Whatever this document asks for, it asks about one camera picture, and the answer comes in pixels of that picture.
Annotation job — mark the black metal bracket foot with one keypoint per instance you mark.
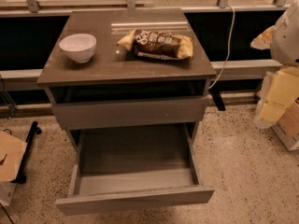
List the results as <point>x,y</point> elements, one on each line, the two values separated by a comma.
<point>216,96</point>

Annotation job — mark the grey drawer cabinet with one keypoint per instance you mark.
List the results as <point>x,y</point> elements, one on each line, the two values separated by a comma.
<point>114,74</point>

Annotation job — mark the cardboard sheet on left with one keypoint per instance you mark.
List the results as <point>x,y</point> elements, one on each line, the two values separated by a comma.
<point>12,150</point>

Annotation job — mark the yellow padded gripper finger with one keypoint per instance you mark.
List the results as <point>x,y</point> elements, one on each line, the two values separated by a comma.
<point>263,40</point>

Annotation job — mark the cardboard box on right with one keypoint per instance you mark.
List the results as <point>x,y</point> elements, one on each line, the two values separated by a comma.
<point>287,127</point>

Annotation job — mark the open grey middle drawer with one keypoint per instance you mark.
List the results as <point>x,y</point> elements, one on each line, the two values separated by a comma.
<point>129,168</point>

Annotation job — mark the black stand leg left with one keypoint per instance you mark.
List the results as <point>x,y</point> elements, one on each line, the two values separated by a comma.
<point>21,177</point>

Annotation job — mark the brown chip bag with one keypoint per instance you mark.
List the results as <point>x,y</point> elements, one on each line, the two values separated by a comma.
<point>157,45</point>

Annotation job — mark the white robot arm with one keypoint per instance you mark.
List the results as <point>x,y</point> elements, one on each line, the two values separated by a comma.
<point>282,39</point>

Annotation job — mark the white ceramic bowl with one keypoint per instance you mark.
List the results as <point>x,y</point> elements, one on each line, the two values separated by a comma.
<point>79,47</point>

